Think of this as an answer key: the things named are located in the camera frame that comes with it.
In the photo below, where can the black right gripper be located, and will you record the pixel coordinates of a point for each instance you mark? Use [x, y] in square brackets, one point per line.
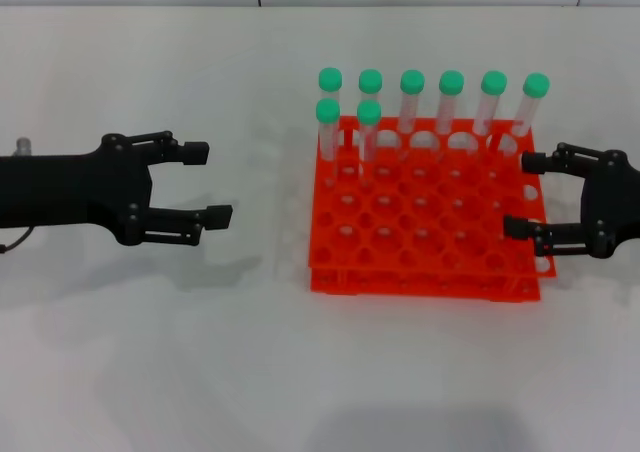
[615, 207]

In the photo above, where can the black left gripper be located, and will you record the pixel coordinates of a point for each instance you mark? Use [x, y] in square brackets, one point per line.
[75, 192]

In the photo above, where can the green capped clear test tube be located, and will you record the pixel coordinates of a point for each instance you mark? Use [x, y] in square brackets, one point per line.
[536, 84]
[370, 80]
[369, 112]
[328, 110]
[412, 81]
[451, 82]
[494, 82]
[330, 79]

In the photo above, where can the orange test tube rack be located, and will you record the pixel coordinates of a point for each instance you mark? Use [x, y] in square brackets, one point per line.
[450, 292]

